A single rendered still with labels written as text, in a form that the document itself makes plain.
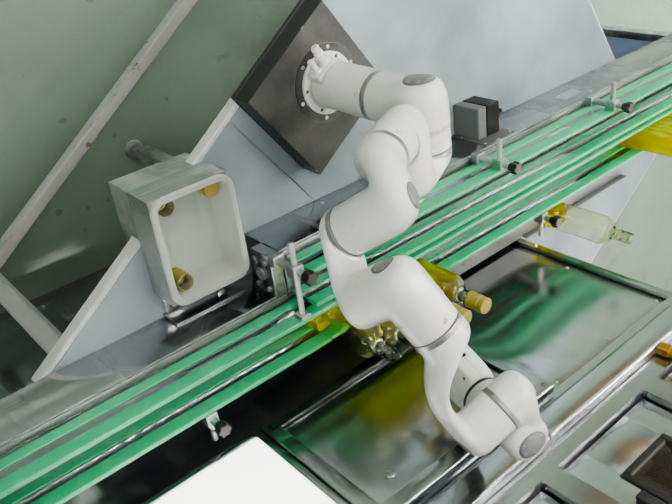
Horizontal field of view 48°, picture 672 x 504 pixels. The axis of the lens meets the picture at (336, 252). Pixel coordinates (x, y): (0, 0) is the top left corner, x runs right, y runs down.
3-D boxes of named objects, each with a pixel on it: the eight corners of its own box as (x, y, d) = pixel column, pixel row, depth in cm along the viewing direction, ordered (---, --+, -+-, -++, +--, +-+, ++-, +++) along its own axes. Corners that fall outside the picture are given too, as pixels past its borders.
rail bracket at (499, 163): (467, 164, 179) (513, 177, 169) (466, 134, 175) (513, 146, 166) (478, 158, 181) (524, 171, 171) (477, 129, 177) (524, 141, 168)
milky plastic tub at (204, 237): (155, 295, 148) (177, 311, 142) (126, 192, 137) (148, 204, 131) (228, 259, 157) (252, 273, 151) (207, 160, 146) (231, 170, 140)
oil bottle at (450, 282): (380, 277, 171) (451, 311, 156) (378, 256, 168) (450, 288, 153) (398, 267, 173) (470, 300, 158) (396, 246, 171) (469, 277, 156)
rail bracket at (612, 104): (581, 106, 203) (627, 115, 193) (582, 79, 199) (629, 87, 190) (590, 102, 205) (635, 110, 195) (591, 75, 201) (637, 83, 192)
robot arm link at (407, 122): (409, 130, 114) (419, 222, 123) (453, 74, 132) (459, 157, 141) (352, 129, 118) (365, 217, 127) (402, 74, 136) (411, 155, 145)
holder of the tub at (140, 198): (161, 316, 151) (180, 331, 145) (126, 192, 137) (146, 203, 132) (232, 280, 160) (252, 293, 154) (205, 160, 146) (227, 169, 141)
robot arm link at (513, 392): (488, 425, 110) (535, 381, 111) (448, 386, 119) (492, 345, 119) (525, 473, 119) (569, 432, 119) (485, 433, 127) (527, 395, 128)
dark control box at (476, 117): (453, 134, 191) (478, 140, 185) (451, 104, 187) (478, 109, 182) (474, 124, 196) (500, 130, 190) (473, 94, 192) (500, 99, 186)
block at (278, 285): (254, 288, 156) (274, 300, 151) (246, 248, 151) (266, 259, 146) (268, 281, 158) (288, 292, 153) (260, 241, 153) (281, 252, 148)
